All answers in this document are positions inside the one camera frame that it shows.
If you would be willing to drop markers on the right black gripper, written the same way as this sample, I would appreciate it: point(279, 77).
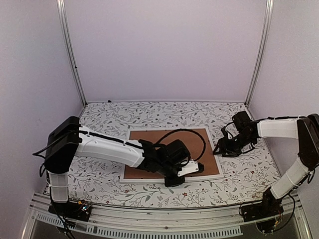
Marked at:
point(224, 145)

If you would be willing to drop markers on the floral patterned table mat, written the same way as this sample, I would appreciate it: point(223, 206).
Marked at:
point(245, 178)

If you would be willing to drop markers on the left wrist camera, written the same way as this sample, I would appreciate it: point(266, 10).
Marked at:
point(192, 167)

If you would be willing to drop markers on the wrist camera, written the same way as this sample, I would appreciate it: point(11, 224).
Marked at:
point(192, 167)
point(225, 132)

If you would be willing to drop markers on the front aluminium rail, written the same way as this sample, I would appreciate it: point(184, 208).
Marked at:
point(115, 222)

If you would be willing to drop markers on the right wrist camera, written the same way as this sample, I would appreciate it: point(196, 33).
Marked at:
point(225, 132)

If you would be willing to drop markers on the right aluminium corner post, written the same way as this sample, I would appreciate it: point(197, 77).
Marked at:
point(261, 50)

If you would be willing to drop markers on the brown frame backing board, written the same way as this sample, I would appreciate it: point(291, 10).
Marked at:
point(209, 164)

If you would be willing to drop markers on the left aluminium corner post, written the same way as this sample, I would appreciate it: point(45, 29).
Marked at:
point(69, 49)

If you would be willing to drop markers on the white picture frame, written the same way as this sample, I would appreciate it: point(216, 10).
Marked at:
point(216, 159)

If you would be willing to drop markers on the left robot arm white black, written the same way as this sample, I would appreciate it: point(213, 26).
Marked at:
point(70, 139)

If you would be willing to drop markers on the aluminium corner post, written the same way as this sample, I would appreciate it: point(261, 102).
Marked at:
point(69, 49)
point(261, 50)

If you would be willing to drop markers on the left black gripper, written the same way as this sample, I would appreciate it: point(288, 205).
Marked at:
point(170, 183)

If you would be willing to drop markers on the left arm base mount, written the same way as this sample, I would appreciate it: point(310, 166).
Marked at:
point(80, 210)

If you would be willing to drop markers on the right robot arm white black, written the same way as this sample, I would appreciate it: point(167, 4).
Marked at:
point(304, 129)

